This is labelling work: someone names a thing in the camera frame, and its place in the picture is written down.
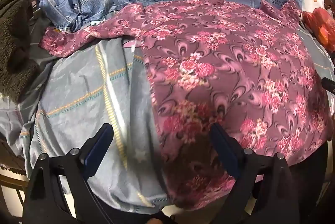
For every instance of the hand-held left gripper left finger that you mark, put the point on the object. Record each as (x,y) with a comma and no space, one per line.
(97,145)

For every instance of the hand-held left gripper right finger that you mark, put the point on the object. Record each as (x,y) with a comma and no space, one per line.
(225,151)

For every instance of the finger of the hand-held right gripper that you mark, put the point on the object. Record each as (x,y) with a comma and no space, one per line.
(329,84)

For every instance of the purple floral garment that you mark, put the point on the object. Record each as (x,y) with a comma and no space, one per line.
(214,61)

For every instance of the grey striped bedsheet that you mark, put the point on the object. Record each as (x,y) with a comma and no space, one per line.
(83,98)

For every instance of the red plastic bag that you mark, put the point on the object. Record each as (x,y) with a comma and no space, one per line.
(320,25)

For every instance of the dark olive fleece blanket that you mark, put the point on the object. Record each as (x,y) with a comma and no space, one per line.
(13,38)

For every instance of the wooden furniture frame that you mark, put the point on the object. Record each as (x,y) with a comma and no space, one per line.
(10,174)

